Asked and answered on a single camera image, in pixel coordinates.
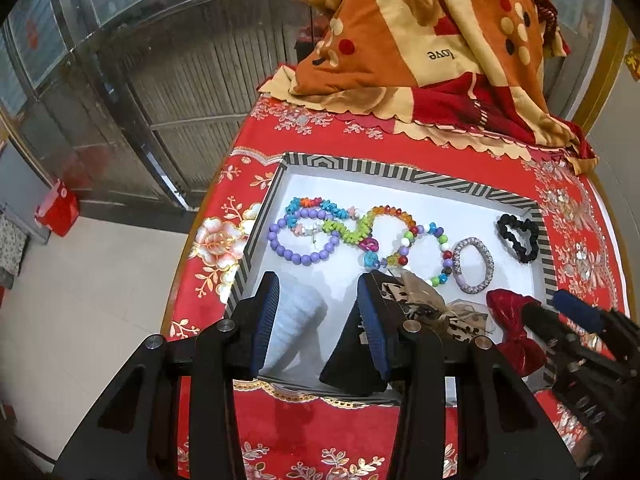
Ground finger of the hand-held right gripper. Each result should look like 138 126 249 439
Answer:
521 303 627 379
552 288 640 362

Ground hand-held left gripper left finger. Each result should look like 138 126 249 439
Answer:
52 270 282 480

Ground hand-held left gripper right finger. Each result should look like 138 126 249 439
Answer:
356 269 581 480

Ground red velvet hair bow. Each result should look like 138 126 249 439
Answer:
486 289 548 377

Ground black scrunchie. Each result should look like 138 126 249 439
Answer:
496 213 541 265

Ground purple bead bracelet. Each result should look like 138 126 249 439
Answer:
268 208 341 266

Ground leopard print hair bow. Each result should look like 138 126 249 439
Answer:
382 269 493 346

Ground silver rhinestone bracelet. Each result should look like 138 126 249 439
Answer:
452 236 495 295

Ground multicolour round bead bracelet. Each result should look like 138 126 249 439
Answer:
397 222 453 288

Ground faceted crystal bead bracelet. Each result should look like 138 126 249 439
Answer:
357 204 417 268

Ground colourful chip bead bracelet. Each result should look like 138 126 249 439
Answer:
285 196 381 256

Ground striped jewelry box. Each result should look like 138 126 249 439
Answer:
227 151 558 406

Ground red floral tablecloth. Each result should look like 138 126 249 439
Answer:
160 95 631 480

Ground red bag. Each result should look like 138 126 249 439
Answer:
35 180 81 238

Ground grey metal door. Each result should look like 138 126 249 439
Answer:
50 0 321 211

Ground floral fabric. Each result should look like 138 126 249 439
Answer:
0 212 26 278

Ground orange red printed blanket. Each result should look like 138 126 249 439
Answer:
257 0 598 176

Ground yellow wooden door frame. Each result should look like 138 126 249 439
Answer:
570 5 631 131

